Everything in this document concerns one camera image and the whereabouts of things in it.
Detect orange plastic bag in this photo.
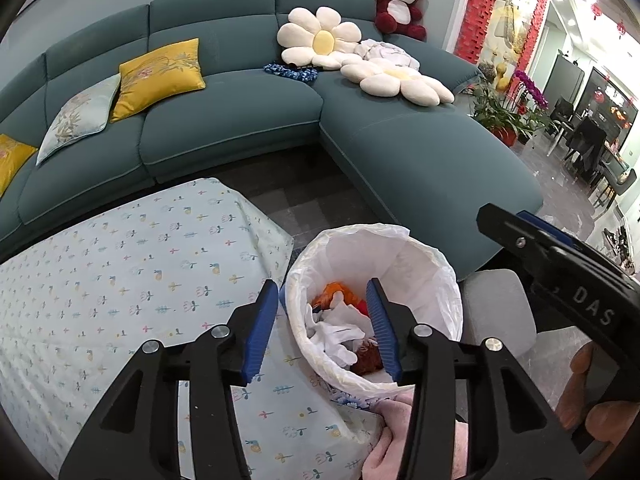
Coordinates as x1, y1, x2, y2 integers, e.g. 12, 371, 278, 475
311, 282, 371, 317

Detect purple orchid plant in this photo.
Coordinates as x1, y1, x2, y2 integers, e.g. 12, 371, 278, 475
512, 70, 551, 111

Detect white lined waste bin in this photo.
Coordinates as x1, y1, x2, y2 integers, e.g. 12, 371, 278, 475
285, 222, 463, 396

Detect person's right hand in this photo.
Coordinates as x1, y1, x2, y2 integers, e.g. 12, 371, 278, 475
555, 344, 598, 431

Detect blue braided fabric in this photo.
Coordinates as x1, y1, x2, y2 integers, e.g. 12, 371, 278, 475
263, 62, 321, 82

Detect red and white plush bear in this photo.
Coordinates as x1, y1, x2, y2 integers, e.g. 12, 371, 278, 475
369, 0, 428, 42

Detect dark red scrunchie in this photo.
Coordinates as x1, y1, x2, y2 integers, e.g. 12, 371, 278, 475
350, 339, 397, 376

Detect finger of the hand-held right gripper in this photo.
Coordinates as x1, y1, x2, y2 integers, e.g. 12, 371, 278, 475
517, 211, 586, 249
476, 203, 556, 281

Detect white tissue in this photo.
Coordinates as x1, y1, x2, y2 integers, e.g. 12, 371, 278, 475
304, 302, 377, 367

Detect dark wall screen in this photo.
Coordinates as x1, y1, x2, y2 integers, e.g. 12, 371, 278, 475
550, 55, 586, 106

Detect yellow embroidered pillow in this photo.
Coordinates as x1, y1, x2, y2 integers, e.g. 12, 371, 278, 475
0, 133, 38, 196
110, 37, 207, 123

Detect floral light blue tablecloth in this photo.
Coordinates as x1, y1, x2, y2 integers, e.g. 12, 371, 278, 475
0, 176, 386, 480

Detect pale blue embroidered pillow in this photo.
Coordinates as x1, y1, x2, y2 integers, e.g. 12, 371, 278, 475
36, 72, 123, 166

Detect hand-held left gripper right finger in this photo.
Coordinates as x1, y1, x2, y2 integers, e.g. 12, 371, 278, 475
366, 278, 586, 480

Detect black chair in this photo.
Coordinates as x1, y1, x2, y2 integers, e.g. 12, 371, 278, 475
550, 97, 576, 133
565, 119, 609, 182

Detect blue patterned trash bin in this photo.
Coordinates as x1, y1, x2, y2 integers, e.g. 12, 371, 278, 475
277, 285, 388, 411

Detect green potted plant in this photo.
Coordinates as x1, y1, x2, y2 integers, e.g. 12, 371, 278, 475
470, 82, 526, 147

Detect white daisy flower cushion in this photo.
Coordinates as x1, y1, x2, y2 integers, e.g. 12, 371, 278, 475
276, 6, 362, 70
341, 57, 456, 107

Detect white crumpled cloth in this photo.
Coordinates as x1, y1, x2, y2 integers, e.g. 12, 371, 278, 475
355, 38, 421, 68

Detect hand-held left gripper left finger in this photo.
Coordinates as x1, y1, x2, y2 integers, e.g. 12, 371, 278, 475
59, 280, 279, 480

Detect teal sectional sofa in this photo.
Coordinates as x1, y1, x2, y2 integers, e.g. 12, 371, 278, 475
0, 0, 546, 281

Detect red hanging wall decoration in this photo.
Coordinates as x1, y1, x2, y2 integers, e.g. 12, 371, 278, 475
454, 0, 501, 61
525, 0, 554, 81

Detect grey padded stool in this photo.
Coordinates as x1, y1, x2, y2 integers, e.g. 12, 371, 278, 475
460, 269, 538, 357

